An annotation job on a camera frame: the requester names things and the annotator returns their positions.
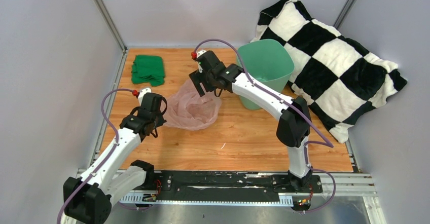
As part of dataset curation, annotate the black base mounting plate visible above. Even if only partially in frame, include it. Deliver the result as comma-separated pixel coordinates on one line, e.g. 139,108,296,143
122,170,324,204

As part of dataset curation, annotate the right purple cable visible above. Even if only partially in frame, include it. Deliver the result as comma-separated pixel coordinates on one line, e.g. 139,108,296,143
191,38,337,214

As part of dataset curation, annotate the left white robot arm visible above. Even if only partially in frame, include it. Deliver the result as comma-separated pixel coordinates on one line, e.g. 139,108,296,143
57,88,167,223

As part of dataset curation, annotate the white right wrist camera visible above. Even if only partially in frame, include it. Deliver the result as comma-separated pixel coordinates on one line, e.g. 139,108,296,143
196,50,207,73

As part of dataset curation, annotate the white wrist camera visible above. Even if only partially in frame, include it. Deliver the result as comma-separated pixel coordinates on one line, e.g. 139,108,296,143
196,50,207,73
136,88,152,105

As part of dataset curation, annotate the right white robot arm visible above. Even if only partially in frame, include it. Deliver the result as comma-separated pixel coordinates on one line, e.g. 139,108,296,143
189,50,312,193

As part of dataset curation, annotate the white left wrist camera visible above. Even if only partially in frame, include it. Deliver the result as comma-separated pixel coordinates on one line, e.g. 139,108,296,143
136,88,152,105

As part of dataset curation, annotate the green plastic trash bin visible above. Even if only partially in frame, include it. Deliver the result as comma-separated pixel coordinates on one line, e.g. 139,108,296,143
238,39,295,92

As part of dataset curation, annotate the pink translucent trash bag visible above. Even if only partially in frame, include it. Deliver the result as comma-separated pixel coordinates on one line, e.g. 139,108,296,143
163,79,222,131

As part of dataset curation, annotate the green folded cloth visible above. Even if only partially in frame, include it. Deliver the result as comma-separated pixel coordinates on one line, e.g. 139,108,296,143
131,55,166,87

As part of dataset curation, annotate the black white checkered blanket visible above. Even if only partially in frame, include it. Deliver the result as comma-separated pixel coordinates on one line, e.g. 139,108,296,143
254,0,407,143

